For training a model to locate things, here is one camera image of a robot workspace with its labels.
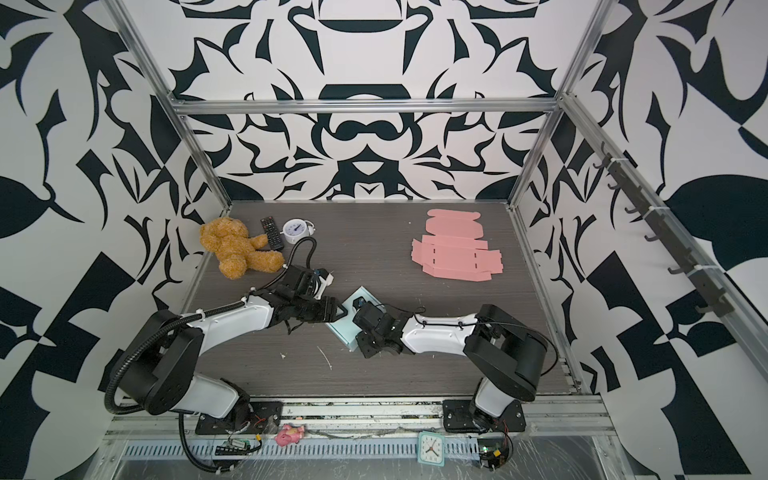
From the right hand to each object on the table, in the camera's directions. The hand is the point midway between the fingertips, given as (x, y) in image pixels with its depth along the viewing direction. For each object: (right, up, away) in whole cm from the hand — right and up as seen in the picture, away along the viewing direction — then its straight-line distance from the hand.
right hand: (363, 339), depth 86 cm
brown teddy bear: (-41, +24, +9) cm, 48 cm away
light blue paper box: (-5, +3, -1) cm, 6 cm away
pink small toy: (-16, -17, -16) cm, 28 cm away
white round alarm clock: (-26, +32, +22) cm, 46 cm away
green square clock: (+17, -19, -17) cm, 30 cm away
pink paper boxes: (+30, +24, +21) cm, 44 cm away
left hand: (-6, +8, +1) cm, 10 cm away
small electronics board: (+31, -21, -15) cm, 41 cm away
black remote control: (-33, +28, +22) cm, 49 cm away
